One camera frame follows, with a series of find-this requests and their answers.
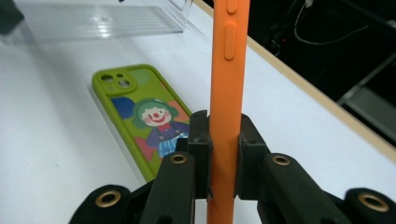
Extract white metal table frame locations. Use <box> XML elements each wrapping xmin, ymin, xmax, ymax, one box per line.
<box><xmin>337</xmin><ymin>52</ymin><xmax>396</xmax><ymax>143</ymax></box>

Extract orange phone case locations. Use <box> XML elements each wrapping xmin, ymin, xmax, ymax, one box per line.
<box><xmin>206</xmin><ymin>0</ymin><xmax>251</xmax><ymax>224</ymax></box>

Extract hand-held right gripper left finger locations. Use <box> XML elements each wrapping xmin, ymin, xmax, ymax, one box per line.
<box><xmin>176</xmin><ymin>109</ymin><xmax>214</xmax><ymax>200</ymax></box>

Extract white cable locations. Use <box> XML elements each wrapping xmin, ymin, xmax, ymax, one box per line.
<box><xmin>293</xmin><ymin>0</ymin><xmax>370</xmax><ymax>47</ymax></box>

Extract green clown print phone case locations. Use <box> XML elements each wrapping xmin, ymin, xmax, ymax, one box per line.
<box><xmin>92</xmin><ymin>63</ymin><xmax>194</xmax><ymax>183</ymax></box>

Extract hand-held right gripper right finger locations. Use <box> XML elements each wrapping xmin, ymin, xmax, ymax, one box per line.
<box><xmin>236</xmin><ymin>113</ymin><xmax>270</xmax><ymax>200</ymax></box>

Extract clear plastic rack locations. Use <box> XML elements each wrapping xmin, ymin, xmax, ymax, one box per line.
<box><xmin>0</xmin><ymin>0</ymin><xmax>194</xmax><ymax>45</ymax></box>

